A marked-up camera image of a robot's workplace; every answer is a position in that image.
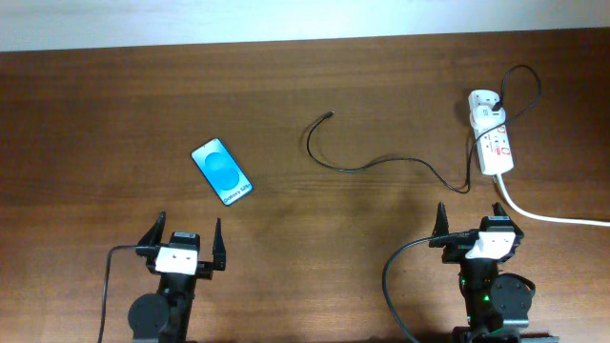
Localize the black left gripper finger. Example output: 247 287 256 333
212 217 226 271
135 212 166 257

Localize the blue screen smartphone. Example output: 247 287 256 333
191 137 254 207

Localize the black charging cable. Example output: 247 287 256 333
306 64 542 195

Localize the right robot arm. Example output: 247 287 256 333
429 203 560 343

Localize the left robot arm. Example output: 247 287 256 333
128 212 227 342

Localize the white USB charger plug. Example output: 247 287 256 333
468 90 506 134

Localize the white power strip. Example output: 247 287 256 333
471 121 514 176

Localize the black right camera cable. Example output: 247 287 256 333
381 232 471 343

